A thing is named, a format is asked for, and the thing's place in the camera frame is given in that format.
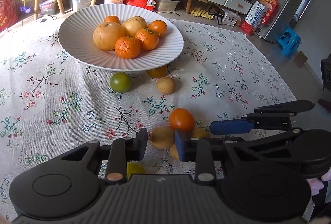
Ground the right gloved hand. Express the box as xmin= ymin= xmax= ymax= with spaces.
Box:
xmin=306 ymin=170 xmax=331 ymax=196

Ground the mandarin orange with stem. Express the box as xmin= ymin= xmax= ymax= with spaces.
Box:
xmin=135 ymin=28 xmax=159 ymax=50

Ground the mandarin orange front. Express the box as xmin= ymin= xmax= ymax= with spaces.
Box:
xmin=114 ymin=36 xmax=141 ymax=60

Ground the blue plastic stool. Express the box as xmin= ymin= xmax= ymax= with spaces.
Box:
xmin=277 ymin=26 xmax=301 ymax=58

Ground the orange tomato under plate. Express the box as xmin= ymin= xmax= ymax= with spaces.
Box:
xmin=146 ymin=65 xmax=167 ymax=79

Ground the floral tablecloth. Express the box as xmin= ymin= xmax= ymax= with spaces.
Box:
xmin=1 ymin=19 xmax=295 ymax=219

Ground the white ribbed plate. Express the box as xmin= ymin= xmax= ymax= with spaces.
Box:
xmin=58 ymin=4 xmax=184 ymax=72

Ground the yellow fruit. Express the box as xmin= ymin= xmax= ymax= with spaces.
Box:
xmin=170 ymin=128 xmax=210 ymax=162

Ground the red gift bag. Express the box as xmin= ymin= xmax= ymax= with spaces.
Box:
xmin=0 ymin=0 xmax=18 ymax=32

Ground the yellow egg tray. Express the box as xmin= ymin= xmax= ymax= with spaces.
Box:
xmin=190 ymin=6 xmax=214 ymax=20

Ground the large yellow pear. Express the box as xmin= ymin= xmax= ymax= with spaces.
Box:
xmin=93 ymin=22 xmax=125 ymax=50

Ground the clear bin blue lid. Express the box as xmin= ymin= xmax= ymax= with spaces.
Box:
xmin=69 ymin=0 xmax=91 ymax=11

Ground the red storage box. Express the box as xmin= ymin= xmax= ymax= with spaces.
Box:
xmin=124 ymin=0 xmax=157 ymax=11

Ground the brown longan fruit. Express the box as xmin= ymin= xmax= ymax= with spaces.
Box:
xmin=157 ymin=77 xmax=175 ymax=95

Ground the small orange tomato back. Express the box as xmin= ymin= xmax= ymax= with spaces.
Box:
xmin=103 ymin=15 xmax=120 ymax=24

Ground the brown longan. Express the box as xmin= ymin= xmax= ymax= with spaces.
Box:
xmin=150 ymin=126 xmax=175 ymax=149

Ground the green tomato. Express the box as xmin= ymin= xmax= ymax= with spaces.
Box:
xmin=109 ymin=72 xmax=131 ymax=93

